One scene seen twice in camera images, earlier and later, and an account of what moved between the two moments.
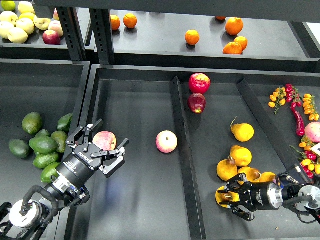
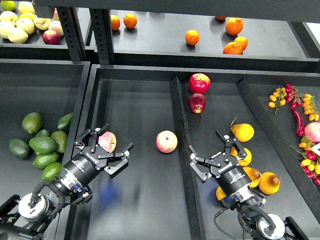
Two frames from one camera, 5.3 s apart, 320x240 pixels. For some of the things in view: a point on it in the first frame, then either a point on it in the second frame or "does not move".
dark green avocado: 43,145 does not move
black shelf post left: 72,33 does not move
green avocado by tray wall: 64,123 does not move
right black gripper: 257,196 → 231,176
